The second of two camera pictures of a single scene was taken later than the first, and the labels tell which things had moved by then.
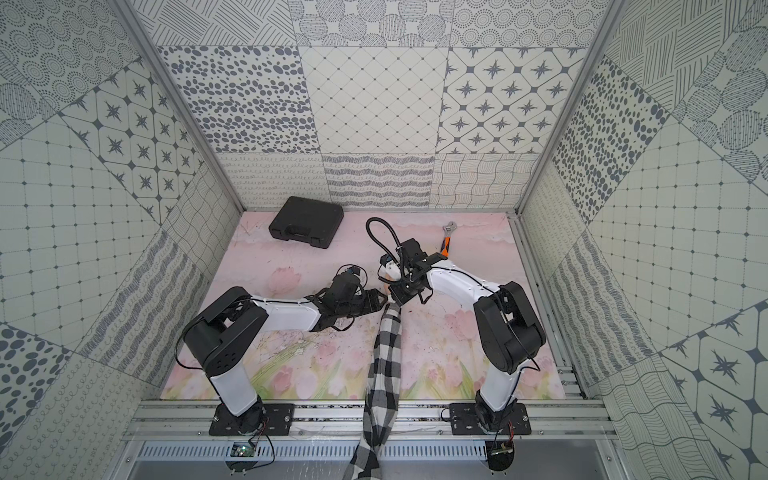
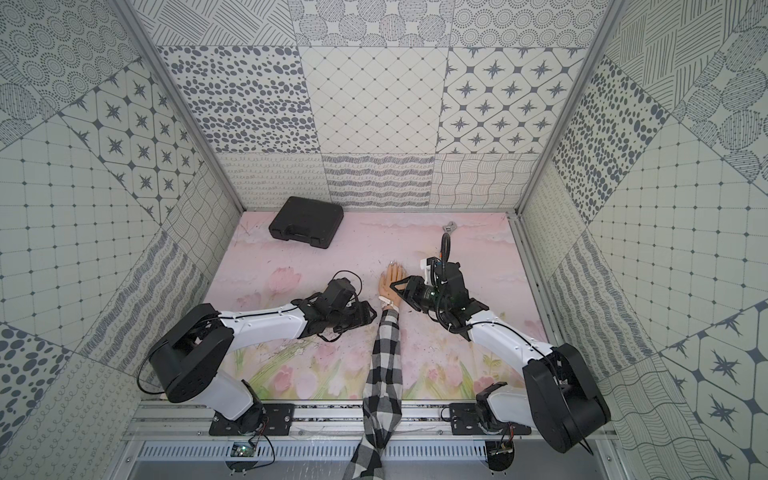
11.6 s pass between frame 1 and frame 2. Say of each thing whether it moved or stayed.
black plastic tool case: stayed
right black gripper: moved
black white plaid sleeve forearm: stayed
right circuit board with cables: stayed
